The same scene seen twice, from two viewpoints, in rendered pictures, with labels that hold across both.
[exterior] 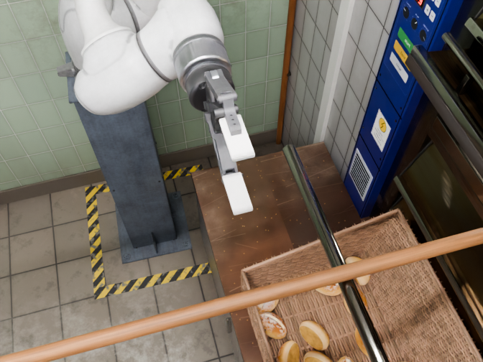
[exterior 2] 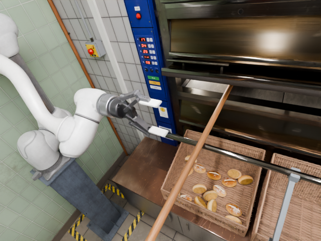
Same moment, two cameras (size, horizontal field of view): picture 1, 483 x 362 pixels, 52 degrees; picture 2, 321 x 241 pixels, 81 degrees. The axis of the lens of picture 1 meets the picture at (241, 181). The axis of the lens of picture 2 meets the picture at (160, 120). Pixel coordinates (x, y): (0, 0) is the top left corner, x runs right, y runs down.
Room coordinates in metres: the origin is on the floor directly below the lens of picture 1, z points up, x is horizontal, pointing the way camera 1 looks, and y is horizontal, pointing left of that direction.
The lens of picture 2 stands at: (0.00, 0.26, 1.91)
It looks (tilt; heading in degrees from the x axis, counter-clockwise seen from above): 42 degrees down; 326
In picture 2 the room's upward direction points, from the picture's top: 14 degrees counter-clockwise
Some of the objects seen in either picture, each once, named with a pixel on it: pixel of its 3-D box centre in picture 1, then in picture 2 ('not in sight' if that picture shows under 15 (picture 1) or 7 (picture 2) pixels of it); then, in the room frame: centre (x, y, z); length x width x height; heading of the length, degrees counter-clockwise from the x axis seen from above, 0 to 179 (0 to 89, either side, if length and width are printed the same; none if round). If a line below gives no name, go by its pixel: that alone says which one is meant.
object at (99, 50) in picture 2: not in sight; (95, 48); (1.34, -0.26, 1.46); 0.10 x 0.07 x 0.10; 16
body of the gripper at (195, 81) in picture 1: (214, 100); (124, 109); (0.53, 0.04, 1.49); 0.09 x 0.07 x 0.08; 16
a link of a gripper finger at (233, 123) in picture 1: (231, 113); (142, 95); (0.43, 0.01, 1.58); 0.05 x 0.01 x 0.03; 16
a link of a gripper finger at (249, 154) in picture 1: (236, 137); (150, 102); (0.40, 0.01, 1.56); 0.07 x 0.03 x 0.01; 16
